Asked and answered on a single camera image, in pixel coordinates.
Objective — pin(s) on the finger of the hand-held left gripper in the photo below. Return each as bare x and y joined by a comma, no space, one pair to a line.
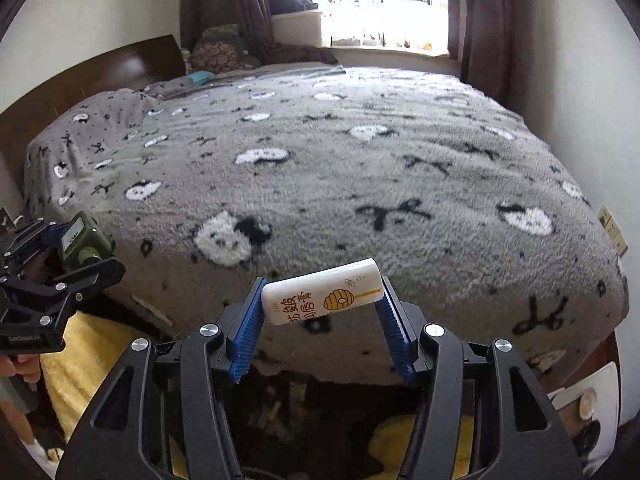
95,275
30,242

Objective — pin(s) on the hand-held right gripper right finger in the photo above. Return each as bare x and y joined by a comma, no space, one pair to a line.
395,335

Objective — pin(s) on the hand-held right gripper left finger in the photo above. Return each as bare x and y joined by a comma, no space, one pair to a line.
247,340

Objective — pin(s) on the dark green square bottle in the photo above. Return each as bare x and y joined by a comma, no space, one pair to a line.
90,240

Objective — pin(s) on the white lip balm tube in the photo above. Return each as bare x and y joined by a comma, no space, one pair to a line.
300,300

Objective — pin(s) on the person's left hand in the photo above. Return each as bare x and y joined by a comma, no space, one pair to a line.
25,367

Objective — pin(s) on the yellow fluffy mat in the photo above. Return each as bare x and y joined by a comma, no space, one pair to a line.
85,360

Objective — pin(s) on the grey dotted quilt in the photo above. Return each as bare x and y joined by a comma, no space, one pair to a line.
75,150

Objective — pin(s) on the person's socked foot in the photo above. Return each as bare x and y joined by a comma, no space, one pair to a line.
40,455

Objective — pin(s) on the grey printed fleece blanket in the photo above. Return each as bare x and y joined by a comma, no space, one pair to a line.
350,185

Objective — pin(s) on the dark wooden headboard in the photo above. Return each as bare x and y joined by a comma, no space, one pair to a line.
75,80

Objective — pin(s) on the white cup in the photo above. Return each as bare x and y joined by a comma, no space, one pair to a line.
588,402

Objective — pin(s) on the white side table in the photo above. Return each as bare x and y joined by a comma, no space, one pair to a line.
607,390

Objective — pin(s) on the small teal cloth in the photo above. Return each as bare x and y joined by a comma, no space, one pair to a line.
200,79

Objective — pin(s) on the brown patterned pillow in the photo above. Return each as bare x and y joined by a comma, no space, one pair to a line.
220,55

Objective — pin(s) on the row of windowsill trinkets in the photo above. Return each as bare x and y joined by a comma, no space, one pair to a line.
390,44

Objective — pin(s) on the white storage box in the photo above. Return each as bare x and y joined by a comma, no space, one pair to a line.
297,30

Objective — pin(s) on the wall socket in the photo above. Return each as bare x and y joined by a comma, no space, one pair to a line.
614,230

